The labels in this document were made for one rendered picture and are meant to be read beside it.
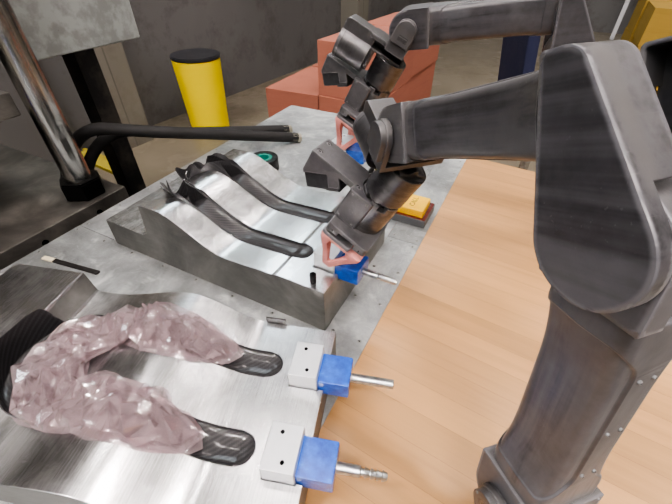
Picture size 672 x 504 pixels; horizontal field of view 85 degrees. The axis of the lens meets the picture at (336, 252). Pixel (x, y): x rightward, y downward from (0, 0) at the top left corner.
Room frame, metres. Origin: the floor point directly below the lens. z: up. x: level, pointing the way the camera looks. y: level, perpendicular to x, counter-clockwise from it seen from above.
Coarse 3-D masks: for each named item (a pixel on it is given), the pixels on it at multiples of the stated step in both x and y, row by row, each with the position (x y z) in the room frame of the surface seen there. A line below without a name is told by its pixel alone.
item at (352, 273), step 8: (320, 248) 0.45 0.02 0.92; (336, 248) 0.45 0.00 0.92; (320, 256) 0.43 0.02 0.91; (336, 256) 0.43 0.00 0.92; (320, 264) 0.43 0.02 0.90; (344, 264) 0.42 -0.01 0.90; (352, 264) 0.42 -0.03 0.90; (360, 264) 0.42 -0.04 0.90; (328, 272) 0.42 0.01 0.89; (336, 272) 0.42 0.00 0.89; (344, 272) 0.41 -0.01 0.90; (352, 272) 0.41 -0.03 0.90; (360, 272) 0.41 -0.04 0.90; (368, 272) 0.42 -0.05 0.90; (376, 272) 0.41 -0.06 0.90; (344, 280) 0.41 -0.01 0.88; (352, 280) 0.41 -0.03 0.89; (384, 280) 0.40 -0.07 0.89; (392, 280) 0.40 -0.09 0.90
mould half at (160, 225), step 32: (256, 160) 0.73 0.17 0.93; (160, 192) 0.59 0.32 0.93; (224, 192) 0.61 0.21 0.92; (288, 192) 0.67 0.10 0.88; (320, 192) 0.67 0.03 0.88; (128, 224) 0.59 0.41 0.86; (160, 224) 0.53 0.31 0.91; (192, 224) 0.52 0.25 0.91; (256, 224) 0.56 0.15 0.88; (288, 224) 0.56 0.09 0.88; (320, 224) 0.55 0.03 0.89; (160, 256) 0.54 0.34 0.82; (192, 256) 0.50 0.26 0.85; (224, 256) 0.47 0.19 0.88; (256, 256) 0.46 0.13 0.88; (288, 256) 0.46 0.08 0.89; (256, 288) 0.44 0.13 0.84; (288, 288) 0.41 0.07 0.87; (320, 288) 0.39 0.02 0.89; (352, 288) 0.47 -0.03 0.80; (320, 320) 0.38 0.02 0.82
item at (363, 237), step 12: (336, 216) 0.41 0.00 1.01; (372, 216) 0.39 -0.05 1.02; (384, 216) 0.39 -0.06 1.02; (336, 228) 0.39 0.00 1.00; (348, 228) 0.40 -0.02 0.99; (360, 228) 0.40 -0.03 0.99; (372, 228) 0.40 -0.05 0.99; (384, 228) 0.42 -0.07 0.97; (348, 240) 0.38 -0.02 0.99; (360, 240) 0.38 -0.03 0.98; (372, 240) 0.39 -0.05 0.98; (360, 252) 0.37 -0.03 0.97
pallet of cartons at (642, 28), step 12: (648, 0) 4.65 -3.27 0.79; (660, 0) 4.63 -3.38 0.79; (636, 12) 4.95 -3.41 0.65; (648, 12) 4.35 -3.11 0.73; (660, 12) 4.08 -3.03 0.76; (636, 24) 4.65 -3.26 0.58; (648, 24) 4.10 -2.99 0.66; (660, 24) 4.05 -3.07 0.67; (624, 36) 5.01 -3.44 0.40; (636, 36) 4.39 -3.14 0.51; (648, 36) 4.08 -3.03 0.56; (660, 36) 4.03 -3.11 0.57
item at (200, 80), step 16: (176, 64) 3.07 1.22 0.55; (192, 64) 3.04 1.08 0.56; (208, 64) 3.09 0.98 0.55; (192, 80) 3.04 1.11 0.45; (208, 80) 3.08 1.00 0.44; (192, 96) 3.05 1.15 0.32; (208, 96) 3.07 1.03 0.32; (224, 96) 3.22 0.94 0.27; (192, 112) 3.08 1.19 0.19; (208, 112) 3.07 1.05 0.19; (224, 112) 3.17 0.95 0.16
